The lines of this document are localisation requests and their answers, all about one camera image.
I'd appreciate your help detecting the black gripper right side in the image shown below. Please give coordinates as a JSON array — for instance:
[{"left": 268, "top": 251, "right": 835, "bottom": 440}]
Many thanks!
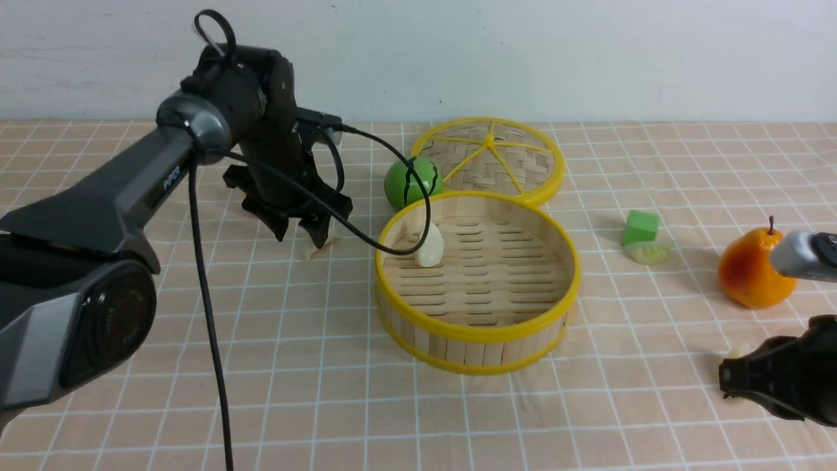
[{"left": 718, "top": 316, "right": 836, "bottom": 427}]

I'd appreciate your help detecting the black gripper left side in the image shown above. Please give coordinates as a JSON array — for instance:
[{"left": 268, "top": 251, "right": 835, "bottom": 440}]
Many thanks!
[{"left": 180, "top": 44, "right": 353, "bottom": 249}]

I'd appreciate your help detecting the white dumpling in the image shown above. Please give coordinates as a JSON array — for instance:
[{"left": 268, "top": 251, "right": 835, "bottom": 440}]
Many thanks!
[
  {"left": 415, "top": 222, "right": 445, "bottom": 268},
  {"left": 299, "top": 217, "right": 339, "bottom": 260}
]

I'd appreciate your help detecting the pale green dumpling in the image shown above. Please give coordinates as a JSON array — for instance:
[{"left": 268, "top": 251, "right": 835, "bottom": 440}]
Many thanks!
[{"left": 624, "top": 241, "right": 674, "bottom": 266}]

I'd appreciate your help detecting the pale yellow dumpling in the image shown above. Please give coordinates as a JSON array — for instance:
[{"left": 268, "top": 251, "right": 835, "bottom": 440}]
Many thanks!
[{"left": 724, "top": 343, "right": 754, "bottom": 360}]

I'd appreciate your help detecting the yellow-rimmed woven steamer lid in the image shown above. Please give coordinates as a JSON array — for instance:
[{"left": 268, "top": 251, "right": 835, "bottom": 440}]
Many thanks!
[{"left": 411, "top": 116, "right": 566, "bottom": 206}]

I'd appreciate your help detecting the yellow-rimmed bamboo steamer tray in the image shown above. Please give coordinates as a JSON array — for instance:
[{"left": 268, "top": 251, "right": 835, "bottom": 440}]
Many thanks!
[{"left": 373, "top": 191, "right": 582, "bottom": 375}]

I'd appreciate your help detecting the orange yellow toy pear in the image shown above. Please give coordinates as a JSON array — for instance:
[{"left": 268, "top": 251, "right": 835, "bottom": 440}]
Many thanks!
[{"left": 717, "top": 215, "right": 797, "bottom": 310}]

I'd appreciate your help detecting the green watermelon toy ball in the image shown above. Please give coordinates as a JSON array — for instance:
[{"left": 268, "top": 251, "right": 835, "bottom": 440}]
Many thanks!
[{"left": 384, "top": 157, "right": 445, "bottom": 211}]

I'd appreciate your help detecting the checkered beige tablecloth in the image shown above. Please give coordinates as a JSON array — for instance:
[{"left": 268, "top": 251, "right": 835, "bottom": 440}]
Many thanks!
[{"left": 1, "top": 120, "right": 835, "bottom": 470}]

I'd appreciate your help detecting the green foam cube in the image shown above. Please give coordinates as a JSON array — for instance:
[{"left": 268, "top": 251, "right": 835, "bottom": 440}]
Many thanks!
[{"left": 620, "top": 209, "right": 660, "bottom": 247}]

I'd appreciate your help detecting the black cable left side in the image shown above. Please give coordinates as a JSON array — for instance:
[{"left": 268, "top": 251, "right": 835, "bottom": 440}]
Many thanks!
[{"left": 188, "top": 9, "right": 432, "bottom": 471}]

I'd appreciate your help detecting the wrist camera left side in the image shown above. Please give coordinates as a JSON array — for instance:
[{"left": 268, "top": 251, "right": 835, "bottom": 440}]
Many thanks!
[{"left": 296, "top": 107, "right": 343, "bottom": 146}]

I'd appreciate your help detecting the silver wrist camera right side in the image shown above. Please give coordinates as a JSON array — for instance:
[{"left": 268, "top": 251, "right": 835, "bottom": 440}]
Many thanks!
[{"left": 769, "top": 230, "right": 836, "bottom": 283}]

